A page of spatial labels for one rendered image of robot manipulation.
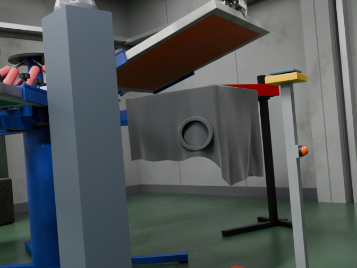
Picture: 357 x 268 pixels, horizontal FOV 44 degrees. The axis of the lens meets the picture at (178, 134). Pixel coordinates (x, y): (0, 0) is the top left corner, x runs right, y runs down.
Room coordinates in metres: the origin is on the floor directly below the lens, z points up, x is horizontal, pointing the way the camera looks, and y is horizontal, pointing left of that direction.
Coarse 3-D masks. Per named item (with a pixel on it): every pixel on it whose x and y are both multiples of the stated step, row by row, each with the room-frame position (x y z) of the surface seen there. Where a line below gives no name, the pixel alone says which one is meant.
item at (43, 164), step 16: (32, 64) 2.69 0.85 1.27; (32, 144) 2.64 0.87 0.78; (48, 144) 2.66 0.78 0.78; (32, 160) 2.64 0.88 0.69; (48, 160) 2.66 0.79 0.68; (32, 176) 2.64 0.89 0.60; (48, 176) 2.65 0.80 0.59; (32, 192) 2.64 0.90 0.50; (48, 192) 2.65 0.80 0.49; (32, 208) 2.65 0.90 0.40; (48, 208) 2.65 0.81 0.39; (32, 224) 2.66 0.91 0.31; (48, 224) 2.64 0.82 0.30; (32, 240) 2.66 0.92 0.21; (48, 240) 2.64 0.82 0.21; (32, 256) 2.68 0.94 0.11; (48, 256) 2.64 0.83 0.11
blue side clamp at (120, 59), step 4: (116, 52) 1.99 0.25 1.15; (120, 52) 1.98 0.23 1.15; (124, 52) 1.98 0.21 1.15; (116, 56) 1.99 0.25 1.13; (120, 56) 1.98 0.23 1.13; (124, 56) 1.97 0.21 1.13; (116, 60) 1.99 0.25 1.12; (120, 60) 1.98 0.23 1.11; (124, 60) 1.96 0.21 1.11; (116, 64) 1.99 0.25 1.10; (120, 64) 1.98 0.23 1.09; (116, 68) 1.99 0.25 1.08
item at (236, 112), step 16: (224, 96) 1.87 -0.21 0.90; (240, 96) 2.00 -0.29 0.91; (256, 96) 2.16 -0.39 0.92; (224, 112) 1.86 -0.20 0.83; (240, 112) 1.99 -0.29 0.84; (256, 112) 2.15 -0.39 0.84; (224, 128) 1.86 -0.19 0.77; (240, 128) 1.99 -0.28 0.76; (256, 128) 2.14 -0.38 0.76; (224, 144) 1.85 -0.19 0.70; (240, 144) 1.98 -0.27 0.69; (256, 144) 2.14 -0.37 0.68; (224, 160) 1.85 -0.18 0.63; (240, 160) 1.97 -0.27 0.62; (256, 160) 2.15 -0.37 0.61; (224, 176) 1.84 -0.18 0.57; (240, 176) 1.96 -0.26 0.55; (256, 176) 2.14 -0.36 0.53
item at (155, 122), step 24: (144, 96) 2.01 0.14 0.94; (168, 96) 1.94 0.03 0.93; (192, 96) 1.87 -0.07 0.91; (144, 120) 2.02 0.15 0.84; (168, 120) 1.95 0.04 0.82; (192, 120) 1.88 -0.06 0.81; (144, 144) 2.03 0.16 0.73; (168, 144) 1.97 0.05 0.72; (192, 144) 1.90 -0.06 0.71; (216, 144) 1.85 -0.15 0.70
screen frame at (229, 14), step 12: (192, 12) 1.78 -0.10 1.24; (204, 12) 1.75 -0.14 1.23; (216, 12) 1.77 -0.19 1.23; (228, 12) 1.81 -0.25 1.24; (240, 12) 1.93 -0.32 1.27; (180, 24) 1.81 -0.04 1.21; (192, 24) 1.81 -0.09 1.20; (240, 24) 1.98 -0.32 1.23; (252, 24) 2.03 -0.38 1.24; (264, 24) 2.17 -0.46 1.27; (156, 36) 1.88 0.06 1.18; (168, 36) 1.85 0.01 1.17; (132, 48) 1.95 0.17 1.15; (144, 48) 1.92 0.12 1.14; (132, 60) 1.99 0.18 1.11; (168, 84) 2.54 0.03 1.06
